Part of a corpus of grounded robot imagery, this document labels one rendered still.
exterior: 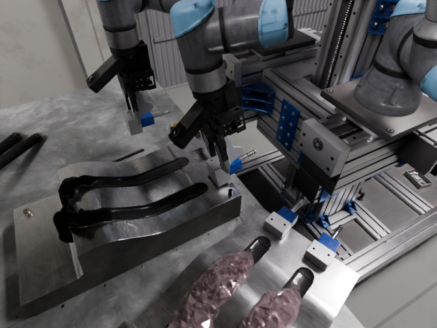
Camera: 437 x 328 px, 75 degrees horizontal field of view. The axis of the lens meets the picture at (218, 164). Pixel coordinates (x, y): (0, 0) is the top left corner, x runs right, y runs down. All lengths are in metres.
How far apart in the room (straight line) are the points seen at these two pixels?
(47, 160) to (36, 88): 1.79
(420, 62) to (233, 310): 0.55
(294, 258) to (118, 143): 0.67
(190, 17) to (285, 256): 0.50
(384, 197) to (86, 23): 2.27
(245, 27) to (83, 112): 0.85
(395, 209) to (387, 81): 1.10
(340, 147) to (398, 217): 1.07
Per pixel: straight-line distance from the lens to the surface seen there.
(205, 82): 0.55
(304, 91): 1.00
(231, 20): 0.52
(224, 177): 0.70
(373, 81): 0.79
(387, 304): 1.72
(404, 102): 0.79
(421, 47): 0.63
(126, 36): 0.74
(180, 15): 0.52
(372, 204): 1.75
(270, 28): 0.52
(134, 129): 0.87
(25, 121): 1.29
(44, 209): 0.83
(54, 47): 2.68
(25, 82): 2.79
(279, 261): 0.66
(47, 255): 0.74
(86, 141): 1.08
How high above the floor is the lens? 1.43
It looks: 45 degrees down
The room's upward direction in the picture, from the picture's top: straight up
